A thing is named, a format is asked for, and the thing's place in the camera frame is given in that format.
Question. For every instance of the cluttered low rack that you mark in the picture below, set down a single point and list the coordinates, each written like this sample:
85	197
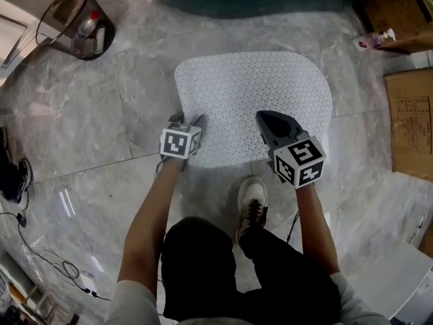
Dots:
23	296

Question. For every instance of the white dotted bath mat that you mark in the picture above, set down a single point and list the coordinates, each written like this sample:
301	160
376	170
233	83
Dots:
243	90

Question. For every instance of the clear bottle red cap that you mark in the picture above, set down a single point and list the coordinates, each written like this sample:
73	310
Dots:
86	25

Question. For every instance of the person's left forearm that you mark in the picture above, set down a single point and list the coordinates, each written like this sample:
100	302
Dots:
149	222

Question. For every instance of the person's right forearm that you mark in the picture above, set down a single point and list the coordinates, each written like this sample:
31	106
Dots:
316	229

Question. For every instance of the white pump bottle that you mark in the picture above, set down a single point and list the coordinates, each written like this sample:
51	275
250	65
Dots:
368	41

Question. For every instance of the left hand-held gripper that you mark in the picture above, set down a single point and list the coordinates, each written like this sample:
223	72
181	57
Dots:
177	141

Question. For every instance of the large cardboard box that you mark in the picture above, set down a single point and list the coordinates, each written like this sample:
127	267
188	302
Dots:
412	124

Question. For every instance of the person's white sneaker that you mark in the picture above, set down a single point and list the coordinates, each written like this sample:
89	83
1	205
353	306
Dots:
252	195

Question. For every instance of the small cardboard box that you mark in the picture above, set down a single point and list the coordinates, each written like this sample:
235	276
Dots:
395	12

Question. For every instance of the dark storage basket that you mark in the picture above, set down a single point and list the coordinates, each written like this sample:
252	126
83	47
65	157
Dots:
101	49

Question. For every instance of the person's black trousers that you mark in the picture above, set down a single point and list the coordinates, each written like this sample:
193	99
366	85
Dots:
203	266

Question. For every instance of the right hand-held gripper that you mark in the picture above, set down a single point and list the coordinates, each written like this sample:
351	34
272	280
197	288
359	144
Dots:
297	162

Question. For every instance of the white panel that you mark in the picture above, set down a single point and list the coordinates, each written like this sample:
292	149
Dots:
395	283

